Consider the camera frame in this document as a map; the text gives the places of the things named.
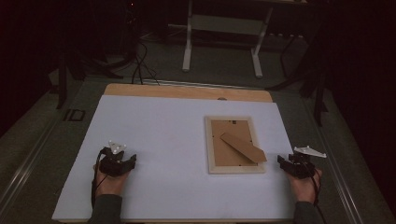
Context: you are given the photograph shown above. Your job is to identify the white table sheet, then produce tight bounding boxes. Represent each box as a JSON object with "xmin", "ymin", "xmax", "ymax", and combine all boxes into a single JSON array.
[{"xmin": 51, "ymin": 94, "xmax": 317, "ymax": 222}]

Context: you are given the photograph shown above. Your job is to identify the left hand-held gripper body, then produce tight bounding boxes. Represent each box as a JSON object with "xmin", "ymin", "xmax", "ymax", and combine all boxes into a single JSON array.
[{"xmin": 98, "ymin": 140, "xmax": 133, "ymax": 178}]

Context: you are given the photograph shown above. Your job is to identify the white metal stand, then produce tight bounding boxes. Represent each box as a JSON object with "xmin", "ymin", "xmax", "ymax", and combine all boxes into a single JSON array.
[{"xmin": 181, "ymin": 0, "xmax": 276, "ymax": 79}]

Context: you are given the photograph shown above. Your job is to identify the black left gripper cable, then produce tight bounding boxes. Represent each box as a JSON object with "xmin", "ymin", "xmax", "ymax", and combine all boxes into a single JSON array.
[{"xmin": 90, "ymin": 147, "xmax": 108, "ymax": 209}]

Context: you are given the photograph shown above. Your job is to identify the black stand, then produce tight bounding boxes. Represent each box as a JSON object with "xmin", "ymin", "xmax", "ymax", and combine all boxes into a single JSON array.
[
  {"xmin": 266, "ymin": 31, "xmax": 332, "ymax": 127},
  {"xmin": 55, "ymin": 46, "xmax": 124, "ymax": 110}
]

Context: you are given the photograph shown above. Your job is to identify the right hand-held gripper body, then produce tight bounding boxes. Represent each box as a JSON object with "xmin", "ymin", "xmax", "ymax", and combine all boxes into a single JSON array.
[{"xmin": 287, "ymin": 145, "xmax": 328, "ymax": 180}]

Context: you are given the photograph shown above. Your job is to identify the wooden picture frame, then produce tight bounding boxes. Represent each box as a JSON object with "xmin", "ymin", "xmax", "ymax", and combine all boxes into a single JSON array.
[{"xmin": 205, "ymin": 115, "xmax": 268, "ymax": 175}]

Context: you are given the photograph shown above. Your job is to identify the person's right hand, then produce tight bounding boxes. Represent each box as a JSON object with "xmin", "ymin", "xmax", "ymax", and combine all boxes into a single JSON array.
[{"xmin": 287, "ymin": 169, "xmax": 323, "ymax": 205}]

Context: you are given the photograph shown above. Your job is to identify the person's left hand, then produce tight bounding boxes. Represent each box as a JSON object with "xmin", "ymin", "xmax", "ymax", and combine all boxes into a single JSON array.
[{"xmin": 92, "ymin": 165, "xmax": 131, "ymax": 198}]

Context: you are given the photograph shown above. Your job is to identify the black floor cables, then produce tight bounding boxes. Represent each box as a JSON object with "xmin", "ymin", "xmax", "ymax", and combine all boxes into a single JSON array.
[{"xmin": 130, "ymin": 39, "xmax": 162, "ymax": 86}]

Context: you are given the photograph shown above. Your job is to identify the black floor bracket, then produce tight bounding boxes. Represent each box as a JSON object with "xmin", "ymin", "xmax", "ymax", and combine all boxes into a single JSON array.
[{"xmin": 63, "ymin": 108, "xmax": 86, "ymax": 122}]

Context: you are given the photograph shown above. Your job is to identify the grey metal rail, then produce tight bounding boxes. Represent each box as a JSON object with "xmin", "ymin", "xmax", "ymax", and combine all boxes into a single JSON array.
[
  {"xmin": 303, "ymin": 97, "xmax": 367, "ymax": 224},
  {"xmin": 0, "ymin": 116, "xmax": 64, "ymax": 214}
]

